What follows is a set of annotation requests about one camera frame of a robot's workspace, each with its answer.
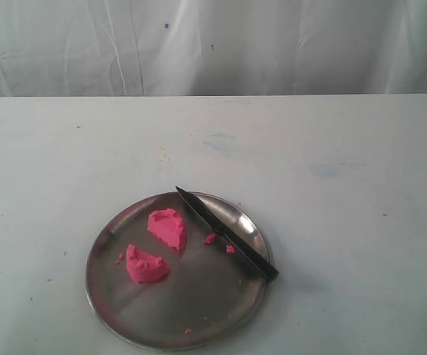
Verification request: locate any pink crumb near knife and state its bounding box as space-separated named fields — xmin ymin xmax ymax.
xmin=204 ymin=233 xmax=217 ymax=245

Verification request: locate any black knife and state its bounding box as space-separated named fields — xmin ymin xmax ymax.
xmin=176 ymin=186 xmax=279 ymax=283

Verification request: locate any round stainless steel plate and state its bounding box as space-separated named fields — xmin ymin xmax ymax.
xmin=86 ymin=192 xmax=267 ymax=351

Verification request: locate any pink crumb right side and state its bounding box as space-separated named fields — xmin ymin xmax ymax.
xmin=226 ymin=245 xmax=235 ymax=254

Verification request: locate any white plastic backdrop sheet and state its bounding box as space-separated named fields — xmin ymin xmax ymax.
xmin=0 ymin=1 xmax=427 ymax=96

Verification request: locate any pink clay piece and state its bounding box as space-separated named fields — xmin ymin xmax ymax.
xmin=148 ymin=208 xmax=187 ymax=251

